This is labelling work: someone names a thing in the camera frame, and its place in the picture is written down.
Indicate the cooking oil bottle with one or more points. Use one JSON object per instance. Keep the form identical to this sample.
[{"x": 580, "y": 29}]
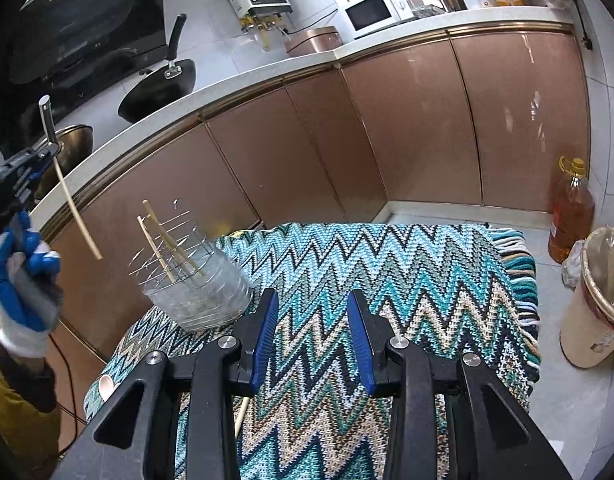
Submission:
[{"x": 574, "y": 209}]

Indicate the copper rice cooker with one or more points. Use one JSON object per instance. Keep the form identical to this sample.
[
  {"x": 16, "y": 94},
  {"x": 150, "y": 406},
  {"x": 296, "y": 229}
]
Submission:
[{"x": 314, "y": 40}]

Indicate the yellow sleeved left forearm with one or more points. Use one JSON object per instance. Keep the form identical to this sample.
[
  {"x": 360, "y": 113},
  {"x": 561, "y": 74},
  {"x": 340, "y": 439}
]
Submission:
[{"x": 29, "y": 415}]

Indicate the beige trash bin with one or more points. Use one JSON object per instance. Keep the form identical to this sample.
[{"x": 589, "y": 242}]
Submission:
[{"x": 587, "y": 329}]

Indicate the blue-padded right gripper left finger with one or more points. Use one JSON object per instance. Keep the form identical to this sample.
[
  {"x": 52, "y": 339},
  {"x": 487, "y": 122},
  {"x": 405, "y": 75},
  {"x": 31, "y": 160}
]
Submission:
[{"x": 233, "y": 365}]

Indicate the black range hood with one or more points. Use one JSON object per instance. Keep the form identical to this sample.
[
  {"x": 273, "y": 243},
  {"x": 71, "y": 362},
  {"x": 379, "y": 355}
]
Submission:
[{"x": 70, "y": 51}]

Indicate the white microwave oven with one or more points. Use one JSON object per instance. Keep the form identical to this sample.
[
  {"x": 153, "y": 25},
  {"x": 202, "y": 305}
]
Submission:
[{"x": 368, "y": 16}]

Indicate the chevron knitted table cloth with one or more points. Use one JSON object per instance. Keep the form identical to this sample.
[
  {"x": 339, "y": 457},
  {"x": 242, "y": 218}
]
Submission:
[{"x": 449, "y": 289}]

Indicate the bronze wok with lid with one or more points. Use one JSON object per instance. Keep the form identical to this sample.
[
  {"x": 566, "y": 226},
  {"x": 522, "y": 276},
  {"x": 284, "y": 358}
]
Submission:
[{"x": 74, "y": 144}]

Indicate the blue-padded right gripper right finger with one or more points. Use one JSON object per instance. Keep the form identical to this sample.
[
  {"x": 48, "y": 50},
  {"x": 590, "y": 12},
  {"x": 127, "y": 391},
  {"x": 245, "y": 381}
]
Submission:
[{"x": 392, "y": 367}]

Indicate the blue white gloved left hand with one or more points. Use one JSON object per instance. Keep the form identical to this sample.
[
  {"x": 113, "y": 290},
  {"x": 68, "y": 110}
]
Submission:
[{"x": 30, "y": 299}]

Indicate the bamboo chopstick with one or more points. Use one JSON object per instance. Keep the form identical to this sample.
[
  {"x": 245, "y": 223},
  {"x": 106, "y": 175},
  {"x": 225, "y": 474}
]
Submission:
[
  {"x": 90, "y": 242},
  {"x": 174, "y": 248},
  {"x": 241, "y": 414},
  {"x": 155, "y": 250}
]

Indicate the black wok with handle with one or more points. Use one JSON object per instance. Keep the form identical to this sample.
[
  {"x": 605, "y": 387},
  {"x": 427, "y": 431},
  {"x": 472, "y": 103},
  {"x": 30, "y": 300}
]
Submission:
[{"x": 168, "y": 84}]

